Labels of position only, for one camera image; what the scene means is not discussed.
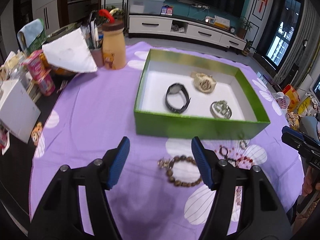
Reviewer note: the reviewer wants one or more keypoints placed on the yellow bottle with brown lid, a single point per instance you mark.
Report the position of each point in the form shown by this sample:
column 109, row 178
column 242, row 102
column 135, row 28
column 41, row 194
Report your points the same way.
column 113, row 50

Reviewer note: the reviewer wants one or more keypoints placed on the yellow paper bag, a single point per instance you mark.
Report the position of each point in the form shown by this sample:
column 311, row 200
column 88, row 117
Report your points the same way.
column 291, row 96

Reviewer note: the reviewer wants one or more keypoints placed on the grey curtain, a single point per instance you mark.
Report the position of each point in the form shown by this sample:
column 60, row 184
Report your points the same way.
column 297, row 55

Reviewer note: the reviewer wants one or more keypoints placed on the white cardboard box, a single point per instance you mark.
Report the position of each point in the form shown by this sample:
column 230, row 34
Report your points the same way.
column 17, row 110

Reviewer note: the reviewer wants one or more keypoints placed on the tall potted plant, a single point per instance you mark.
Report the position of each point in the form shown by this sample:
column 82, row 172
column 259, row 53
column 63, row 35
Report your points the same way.
column 243, row 28

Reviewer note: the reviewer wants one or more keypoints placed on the dark window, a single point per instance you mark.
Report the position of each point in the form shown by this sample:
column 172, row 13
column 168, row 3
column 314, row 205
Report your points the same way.
column 280, row 30

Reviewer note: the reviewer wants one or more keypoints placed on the blue cloth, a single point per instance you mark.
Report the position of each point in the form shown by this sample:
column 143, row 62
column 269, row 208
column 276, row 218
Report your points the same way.
column 31, row 30

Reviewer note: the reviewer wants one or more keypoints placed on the translucent storage box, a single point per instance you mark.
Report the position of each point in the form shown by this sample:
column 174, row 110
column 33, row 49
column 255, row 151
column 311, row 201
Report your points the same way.
column 145, row 6

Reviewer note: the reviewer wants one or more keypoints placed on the small potted plant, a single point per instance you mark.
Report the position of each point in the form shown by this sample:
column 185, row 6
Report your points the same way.
column 248, row 48

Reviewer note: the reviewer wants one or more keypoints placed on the white plastic bag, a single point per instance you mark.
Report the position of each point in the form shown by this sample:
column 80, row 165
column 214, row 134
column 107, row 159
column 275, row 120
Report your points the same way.
column 281, row 103

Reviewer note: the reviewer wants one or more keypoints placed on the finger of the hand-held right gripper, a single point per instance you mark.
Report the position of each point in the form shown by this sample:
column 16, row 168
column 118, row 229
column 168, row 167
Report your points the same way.
column 297, row 146
column 300, row 136

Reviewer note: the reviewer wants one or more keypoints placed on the white folded paper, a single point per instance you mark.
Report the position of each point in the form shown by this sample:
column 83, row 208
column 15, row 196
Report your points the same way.
column 67, row 52

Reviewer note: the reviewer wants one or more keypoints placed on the white power strip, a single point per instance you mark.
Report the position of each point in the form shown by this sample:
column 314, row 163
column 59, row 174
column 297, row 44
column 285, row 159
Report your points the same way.
column 200, row 5

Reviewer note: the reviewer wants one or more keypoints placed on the pink snack packet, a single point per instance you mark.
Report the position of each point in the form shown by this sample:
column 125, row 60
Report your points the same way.
column 36, row 62
column 46, row 83

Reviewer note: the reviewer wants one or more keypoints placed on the small metal trinket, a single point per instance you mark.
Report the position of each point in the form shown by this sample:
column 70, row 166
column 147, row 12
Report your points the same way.
column 240, row 143

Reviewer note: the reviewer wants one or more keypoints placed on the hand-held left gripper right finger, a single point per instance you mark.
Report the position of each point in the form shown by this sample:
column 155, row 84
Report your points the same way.
column 200, row 160

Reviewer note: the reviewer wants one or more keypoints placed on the small alarm clock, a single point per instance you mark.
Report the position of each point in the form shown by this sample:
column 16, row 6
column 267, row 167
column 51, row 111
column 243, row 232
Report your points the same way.
column 233, row 29

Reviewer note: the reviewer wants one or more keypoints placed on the yellow white box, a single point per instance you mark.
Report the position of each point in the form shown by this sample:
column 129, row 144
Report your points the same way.
column 222, row 22

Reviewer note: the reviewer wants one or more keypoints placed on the cream wrist watch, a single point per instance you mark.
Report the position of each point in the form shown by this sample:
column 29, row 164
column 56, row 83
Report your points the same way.
column 203, row 82

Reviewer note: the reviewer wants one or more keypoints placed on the green cardboard box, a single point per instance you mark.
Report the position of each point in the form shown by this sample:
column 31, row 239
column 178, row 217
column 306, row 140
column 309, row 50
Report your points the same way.
column 195, row 127

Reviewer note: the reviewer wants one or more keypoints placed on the silver jade bangle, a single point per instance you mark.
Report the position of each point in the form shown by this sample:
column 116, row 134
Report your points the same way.
column 221, row 107

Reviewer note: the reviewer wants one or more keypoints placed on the gold charm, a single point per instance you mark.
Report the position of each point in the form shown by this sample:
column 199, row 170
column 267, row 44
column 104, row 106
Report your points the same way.
column 163, row 163

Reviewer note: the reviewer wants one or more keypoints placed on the person's right hand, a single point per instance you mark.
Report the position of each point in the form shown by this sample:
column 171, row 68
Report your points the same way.
column 307, row 181

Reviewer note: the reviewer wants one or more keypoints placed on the pen holder with pencils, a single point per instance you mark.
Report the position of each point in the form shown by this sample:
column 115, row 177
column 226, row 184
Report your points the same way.
column 97, row 56

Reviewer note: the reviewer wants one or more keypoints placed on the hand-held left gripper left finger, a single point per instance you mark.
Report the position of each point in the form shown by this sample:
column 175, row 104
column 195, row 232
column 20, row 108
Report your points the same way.
column 120, row 160

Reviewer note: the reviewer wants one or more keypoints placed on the white tv cabinet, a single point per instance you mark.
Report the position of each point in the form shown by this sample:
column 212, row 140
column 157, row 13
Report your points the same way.
column 155, row 25

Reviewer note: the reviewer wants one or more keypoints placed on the black wrist watch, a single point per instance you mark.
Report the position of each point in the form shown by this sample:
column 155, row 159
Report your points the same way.
column 175, row 88

